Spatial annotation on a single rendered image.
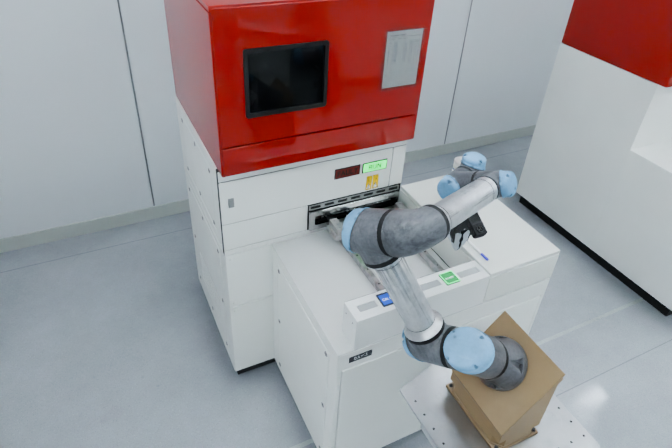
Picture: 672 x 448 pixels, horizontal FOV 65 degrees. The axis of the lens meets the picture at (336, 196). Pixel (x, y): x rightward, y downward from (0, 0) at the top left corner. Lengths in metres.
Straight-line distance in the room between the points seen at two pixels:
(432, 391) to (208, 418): 1.25
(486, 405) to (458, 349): 0.26
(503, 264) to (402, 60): 0.84
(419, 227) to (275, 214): 1.02
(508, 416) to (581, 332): 1.79
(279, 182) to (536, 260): 1.03
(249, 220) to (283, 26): 0.78
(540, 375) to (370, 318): 0.54
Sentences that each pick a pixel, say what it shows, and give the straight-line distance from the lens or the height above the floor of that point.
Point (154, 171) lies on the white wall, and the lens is 3.65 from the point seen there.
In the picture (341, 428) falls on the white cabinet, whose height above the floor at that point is 0.37.
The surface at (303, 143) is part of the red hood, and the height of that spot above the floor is 1.30.
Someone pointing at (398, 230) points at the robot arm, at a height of 1.51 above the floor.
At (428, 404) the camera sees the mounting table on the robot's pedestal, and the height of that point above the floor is 0.82.
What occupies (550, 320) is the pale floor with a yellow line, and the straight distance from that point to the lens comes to 3.37.
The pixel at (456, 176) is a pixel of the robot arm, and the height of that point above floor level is 1.44.
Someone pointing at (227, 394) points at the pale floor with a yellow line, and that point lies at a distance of 2.77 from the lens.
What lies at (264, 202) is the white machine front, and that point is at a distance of 2.10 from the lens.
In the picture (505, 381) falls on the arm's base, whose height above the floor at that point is 1.04.
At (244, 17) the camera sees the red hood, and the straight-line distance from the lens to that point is 1.71.
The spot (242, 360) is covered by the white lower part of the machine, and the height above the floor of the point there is 0.15.
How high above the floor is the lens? 2.26
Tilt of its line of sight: 35 degrees down
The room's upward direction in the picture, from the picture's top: 4 degrees clockwise
